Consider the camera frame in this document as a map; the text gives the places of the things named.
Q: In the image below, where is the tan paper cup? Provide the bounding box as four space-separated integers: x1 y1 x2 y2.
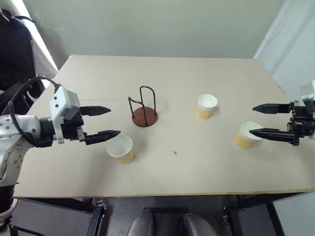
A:
233 121 264 150
196 94 219 120
105 134 136 165

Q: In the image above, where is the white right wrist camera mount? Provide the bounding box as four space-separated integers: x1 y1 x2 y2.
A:
299 80 315 114

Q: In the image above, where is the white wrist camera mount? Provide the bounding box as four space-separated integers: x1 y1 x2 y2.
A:
49 86 81 144
299 80 315 114

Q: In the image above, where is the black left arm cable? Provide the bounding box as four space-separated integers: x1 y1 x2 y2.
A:
8 76 61 146

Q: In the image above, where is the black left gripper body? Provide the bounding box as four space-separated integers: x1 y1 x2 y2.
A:
60 108 88 145

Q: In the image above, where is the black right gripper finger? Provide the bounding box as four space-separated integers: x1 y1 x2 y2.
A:
252 103 293 115
249 127 300 147

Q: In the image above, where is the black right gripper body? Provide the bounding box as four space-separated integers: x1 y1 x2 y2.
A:
286 100 315 142

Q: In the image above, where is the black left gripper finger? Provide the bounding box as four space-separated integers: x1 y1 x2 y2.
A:
85 130 122 146
79 106 111 117

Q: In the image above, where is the black backpack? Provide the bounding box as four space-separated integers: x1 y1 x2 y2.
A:
0 9 46 101

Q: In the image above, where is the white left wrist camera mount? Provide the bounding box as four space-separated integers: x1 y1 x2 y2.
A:
49 86 81 144

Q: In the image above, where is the brown base wire cup holder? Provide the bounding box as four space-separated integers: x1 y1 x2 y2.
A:
127 85 158 128

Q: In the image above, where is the dark rounded robot foot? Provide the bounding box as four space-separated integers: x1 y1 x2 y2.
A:
127 210 156 236
182 213 219 236

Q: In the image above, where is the black table frame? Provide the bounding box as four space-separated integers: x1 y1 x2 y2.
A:
9 190 315 236

